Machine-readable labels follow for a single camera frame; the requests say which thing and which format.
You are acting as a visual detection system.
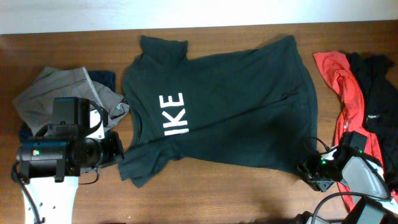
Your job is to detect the navy blue folded garment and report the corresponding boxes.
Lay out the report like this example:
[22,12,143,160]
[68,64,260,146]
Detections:
[18,70,117,144]

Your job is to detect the grey folded trousers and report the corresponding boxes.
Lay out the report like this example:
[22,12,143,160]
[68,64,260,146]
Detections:
[12,66,131,136]

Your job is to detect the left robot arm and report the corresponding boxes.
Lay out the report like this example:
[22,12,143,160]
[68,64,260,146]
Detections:
[11,97,124,223]

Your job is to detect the left black cable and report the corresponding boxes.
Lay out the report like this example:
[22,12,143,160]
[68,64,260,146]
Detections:
[11,161,100,224]

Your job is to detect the right black cable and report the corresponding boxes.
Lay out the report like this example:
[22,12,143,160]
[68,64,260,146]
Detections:
[303,136,392,224]

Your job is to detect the red garment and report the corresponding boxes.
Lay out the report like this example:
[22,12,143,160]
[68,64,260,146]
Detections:
[313,52,397,198]

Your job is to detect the black cable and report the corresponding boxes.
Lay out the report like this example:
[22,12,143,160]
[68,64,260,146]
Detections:
[303,136,392,224]
[11,161,100,224]

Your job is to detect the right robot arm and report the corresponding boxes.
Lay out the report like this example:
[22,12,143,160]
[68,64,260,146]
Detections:
[292,131,397,224]

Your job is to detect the black garment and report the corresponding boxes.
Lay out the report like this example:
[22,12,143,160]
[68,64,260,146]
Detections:
[346,52,397,191]

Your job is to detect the dark green Nike t-shirt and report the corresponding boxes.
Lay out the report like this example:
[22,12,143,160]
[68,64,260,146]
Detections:
[118,35,318,187]

